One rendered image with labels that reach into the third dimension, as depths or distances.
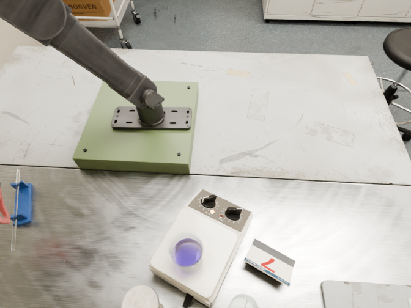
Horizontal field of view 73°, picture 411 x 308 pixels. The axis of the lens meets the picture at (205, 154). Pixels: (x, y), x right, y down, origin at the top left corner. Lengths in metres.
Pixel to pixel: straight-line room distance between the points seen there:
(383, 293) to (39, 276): 0.66
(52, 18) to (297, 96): 0.65
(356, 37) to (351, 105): 2.12
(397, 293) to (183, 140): 0.53
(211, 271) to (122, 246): 0.21
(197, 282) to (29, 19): 0.44
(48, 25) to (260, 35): 2.44
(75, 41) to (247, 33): 2.37
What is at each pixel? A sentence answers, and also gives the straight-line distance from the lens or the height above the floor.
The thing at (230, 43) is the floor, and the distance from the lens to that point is 2.64.
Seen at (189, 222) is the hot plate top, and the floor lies 0.99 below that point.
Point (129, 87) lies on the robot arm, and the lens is 0.58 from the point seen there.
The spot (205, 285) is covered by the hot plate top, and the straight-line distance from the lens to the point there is 0.50.
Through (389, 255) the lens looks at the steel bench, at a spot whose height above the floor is 0.90.
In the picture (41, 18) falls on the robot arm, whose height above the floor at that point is 1.29.
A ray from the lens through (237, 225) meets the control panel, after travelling 0.56.
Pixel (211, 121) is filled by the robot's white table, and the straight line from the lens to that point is 0.77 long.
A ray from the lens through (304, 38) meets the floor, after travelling 2.82.
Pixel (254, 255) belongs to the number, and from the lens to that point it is 0.58.
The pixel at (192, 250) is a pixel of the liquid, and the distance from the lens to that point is 0.47.
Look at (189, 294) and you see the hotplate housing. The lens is 0.55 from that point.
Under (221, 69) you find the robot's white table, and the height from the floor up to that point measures 0.90.
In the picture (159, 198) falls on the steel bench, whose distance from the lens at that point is 0.65.
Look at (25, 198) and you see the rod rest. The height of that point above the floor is 0.91.
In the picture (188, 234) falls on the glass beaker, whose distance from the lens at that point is 0.45.
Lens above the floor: 1.48
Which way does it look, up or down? 56 degrees down
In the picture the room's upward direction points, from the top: 1 degrees counter-clockwise
